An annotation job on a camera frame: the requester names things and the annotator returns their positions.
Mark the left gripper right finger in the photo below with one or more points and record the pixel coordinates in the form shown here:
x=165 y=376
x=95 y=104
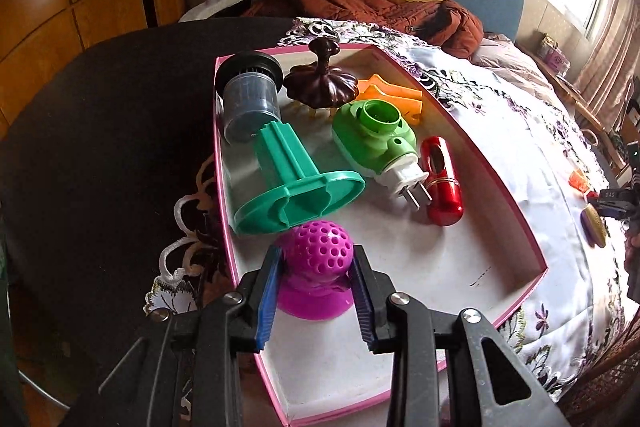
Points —
x=377 y=316

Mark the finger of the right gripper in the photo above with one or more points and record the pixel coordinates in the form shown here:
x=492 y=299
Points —
x=608 y=206

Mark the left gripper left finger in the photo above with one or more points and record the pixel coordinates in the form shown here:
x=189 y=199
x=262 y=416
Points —
x=252 y=325

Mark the yellow perforated oval case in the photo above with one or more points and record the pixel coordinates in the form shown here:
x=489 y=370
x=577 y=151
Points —
x=593 y=226

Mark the orange cube block toy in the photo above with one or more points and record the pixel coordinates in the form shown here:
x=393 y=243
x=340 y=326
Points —
x=579 y=181

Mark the magenta perforated ball toy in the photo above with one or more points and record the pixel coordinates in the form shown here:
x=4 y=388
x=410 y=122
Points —
x=314 y=283

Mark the red metallic capsule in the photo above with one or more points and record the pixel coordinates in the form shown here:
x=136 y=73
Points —
x=442 y=183

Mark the green plug-in device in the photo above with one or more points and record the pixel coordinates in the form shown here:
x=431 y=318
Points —
x=380 y=144

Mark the orange plastic clip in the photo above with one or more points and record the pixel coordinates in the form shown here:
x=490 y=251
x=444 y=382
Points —
x=407 y=100

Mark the dark brown flower-shaped lid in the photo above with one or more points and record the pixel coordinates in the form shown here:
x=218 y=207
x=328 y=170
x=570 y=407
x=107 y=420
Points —
x=320 y=85

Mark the person's right hand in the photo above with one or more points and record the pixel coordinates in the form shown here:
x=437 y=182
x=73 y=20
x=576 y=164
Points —
x=632 y=250

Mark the wooden side shelf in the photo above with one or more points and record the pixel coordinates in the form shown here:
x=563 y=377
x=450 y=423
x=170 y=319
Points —
x=572 y=99

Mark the white floral embroidered tablecloth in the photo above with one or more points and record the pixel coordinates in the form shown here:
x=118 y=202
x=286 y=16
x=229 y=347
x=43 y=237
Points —
x=573 y=317

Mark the teal green plastic stand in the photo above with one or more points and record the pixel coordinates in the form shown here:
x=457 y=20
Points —
x=297 y=192

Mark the beige curtain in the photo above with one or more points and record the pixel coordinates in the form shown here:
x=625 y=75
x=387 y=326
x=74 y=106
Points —
x=606 y=81

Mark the pink shallow cardboard box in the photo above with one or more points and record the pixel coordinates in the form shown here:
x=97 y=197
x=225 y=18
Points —
x=489 y=260

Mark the pink box on shelf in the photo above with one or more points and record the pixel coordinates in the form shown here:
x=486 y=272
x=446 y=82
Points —
x=550 y=53

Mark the pink pillow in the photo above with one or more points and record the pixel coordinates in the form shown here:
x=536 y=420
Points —
x=501 y=56

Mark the grey cylinder with black cap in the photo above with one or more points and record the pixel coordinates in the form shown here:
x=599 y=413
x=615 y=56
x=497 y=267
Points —
x=248 y=83

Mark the rust brown quilted jacket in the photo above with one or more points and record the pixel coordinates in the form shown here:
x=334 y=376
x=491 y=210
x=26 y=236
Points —
x=445 y=23

